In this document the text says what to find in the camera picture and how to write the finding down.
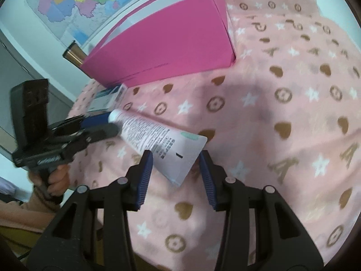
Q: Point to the pink squeeze tube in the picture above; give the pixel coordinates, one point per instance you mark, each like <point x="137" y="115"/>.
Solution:
<point x="158" y="141"/>

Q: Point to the pink printed blanket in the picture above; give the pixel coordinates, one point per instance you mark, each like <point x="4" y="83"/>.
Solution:
<point x="282" y="90"/>

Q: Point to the pink cardboard box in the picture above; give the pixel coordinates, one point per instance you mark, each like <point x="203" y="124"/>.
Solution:
<point x="169" y="39"/>

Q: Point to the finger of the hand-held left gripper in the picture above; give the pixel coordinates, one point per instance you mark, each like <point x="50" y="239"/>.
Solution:
<point x="104" y="132"/>
<point x="96" y="120"/>

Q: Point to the white and blue carton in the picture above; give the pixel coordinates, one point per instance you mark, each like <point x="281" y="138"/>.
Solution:
<point x="105" y="98"/>

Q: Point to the person's left hand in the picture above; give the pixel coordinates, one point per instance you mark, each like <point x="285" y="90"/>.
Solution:
<point x="57" y="182"/>

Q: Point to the colourful wall map poster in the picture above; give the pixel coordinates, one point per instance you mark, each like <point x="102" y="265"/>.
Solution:
<point x="84" y="0"/>

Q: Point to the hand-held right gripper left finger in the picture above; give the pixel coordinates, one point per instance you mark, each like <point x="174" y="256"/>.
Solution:
<point x="145" y="180"/>

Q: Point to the brown metal tumbler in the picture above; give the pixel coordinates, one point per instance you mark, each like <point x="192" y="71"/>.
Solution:
<point x="74" y="53"/>

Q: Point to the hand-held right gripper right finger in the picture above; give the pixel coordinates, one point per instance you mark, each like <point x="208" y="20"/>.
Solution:
<point x="207" y="177"/>

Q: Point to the person's left forearm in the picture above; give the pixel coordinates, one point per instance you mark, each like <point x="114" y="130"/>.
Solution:
<point x="25" y="214"/>

